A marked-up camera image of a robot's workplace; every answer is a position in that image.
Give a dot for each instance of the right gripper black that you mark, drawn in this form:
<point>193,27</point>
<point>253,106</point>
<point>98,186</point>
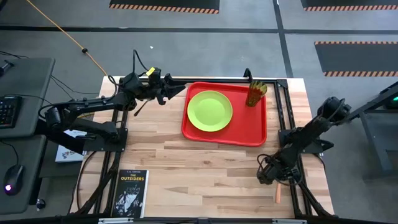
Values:
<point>278,169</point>

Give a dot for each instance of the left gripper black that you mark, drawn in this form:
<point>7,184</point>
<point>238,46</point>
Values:
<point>152,90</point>

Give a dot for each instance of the lime green plate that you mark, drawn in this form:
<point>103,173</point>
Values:
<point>210,111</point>

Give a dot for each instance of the red plastic tray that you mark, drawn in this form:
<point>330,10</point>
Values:
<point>248,124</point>

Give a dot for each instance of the green glass cup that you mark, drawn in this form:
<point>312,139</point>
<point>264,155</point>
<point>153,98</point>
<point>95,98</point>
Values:
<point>255,95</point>

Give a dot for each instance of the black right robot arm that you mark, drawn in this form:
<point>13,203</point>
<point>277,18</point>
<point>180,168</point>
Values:
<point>311,130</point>

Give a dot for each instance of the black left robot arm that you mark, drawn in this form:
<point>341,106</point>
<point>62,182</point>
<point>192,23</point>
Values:
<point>93,102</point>

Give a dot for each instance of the yellow label tag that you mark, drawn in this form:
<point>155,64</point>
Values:
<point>150,71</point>

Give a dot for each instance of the black hazard-striped floor mat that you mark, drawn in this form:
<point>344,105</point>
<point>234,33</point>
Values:
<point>357,57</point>
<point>348,3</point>
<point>164,3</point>

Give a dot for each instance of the black metal stand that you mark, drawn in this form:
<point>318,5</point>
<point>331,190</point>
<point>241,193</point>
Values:
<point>373,137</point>

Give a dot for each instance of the black paperback book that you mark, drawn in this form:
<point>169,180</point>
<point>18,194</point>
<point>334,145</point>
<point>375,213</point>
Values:
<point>130,199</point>

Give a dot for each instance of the white printed box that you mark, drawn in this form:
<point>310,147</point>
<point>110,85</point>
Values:
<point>66,155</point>

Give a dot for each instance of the grey desk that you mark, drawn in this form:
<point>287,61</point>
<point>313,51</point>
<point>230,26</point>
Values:
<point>28,81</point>
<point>31,155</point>

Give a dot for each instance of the black keyboard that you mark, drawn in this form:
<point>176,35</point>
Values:
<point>9,112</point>

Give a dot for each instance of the black round knob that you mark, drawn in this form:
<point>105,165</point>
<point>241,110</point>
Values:
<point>40,203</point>

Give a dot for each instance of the black computer mouse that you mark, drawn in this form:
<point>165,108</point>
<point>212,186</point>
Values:
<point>14,179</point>

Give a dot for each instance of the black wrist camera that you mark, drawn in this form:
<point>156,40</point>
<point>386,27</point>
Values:
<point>156,76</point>

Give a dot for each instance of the black aluminium table frame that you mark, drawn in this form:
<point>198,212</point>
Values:
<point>217,79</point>

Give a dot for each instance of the silver metal bracket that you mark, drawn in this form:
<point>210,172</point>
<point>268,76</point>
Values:
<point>115,221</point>
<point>289,221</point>

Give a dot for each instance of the black frame clamp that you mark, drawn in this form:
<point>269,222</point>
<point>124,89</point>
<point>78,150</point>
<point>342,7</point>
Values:
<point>247,74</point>

